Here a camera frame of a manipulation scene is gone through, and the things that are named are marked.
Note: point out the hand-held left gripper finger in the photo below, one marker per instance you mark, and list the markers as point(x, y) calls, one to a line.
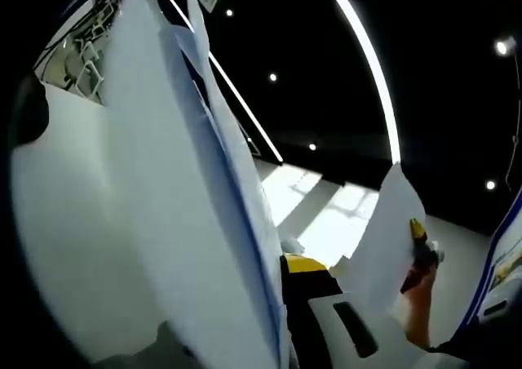
point(310, 324)

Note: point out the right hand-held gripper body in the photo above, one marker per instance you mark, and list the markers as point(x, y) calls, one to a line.
point(432, 254)

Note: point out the large window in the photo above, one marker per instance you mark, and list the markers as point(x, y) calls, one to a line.
point(334, 230)

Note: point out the round ceiling spotlights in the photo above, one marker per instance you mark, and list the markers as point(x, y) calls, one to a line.
point(272, 76)

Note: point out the narrow window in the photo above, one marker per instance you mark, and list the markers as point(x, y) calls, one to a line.
point(285, 193)

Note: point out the white printing paper bundle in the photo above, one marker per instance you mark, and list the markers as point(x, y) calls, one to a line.
point(171, 181)

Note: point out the person's dark clothing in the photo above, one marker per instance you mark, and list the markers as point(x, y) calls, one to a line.
point(481, 344)

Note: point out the curved ceiling light strip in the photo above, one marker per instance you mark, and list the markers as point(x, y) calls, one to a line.
point(244, 107)

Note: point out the straight ceiling light strip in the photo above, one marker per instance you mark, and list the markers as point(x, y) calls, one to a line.
point(385, 97)

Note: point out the person's right hand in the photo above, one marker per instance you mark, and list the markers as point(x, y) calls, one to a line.
point(422, 285)

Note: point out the white printing paper sheet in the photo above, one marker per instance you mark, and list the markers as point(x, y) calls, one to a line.
point(387, 242)

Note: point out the white office chair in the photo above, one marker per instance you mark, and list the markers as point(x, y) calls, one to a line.
point(87, 79)

